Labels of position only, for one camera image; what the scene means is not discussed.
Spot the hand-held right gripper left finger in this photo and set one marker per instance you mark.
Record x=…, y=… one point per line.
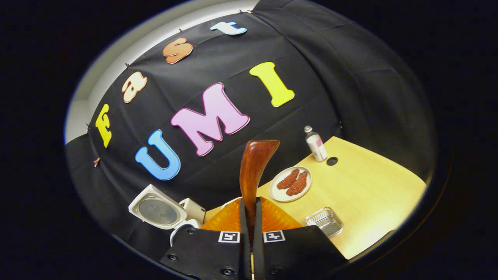
x=244, y=229

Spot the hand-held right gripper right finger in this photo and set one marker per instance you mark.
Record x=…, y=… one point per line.
x=259, y=229

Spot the brown wooden spoon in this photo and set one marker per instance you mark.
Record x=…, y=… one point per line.
x=253, y=171

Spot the white rice cooker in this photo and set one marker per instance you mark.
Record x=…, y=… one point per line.
x=155, y=210

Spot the white round plate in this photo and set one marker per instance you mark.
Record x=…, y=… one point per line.
x=277, y=194

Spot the white toaster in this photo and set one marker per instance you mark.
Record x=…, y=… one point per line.
x=194, y=210

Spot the red meat slice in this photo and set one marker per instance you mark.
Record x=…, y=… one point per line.
x=288, y=179
x=297, y=184

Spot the black table grommet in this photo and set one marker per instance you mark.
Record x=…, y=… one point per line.
x=332, y=161

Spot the clear bottle pink label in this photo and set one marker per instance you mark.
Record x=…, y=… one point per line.
x=317, y=146

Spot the black backdrop cloth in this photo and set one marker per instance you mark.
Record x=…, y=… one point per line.
x=350, y=77

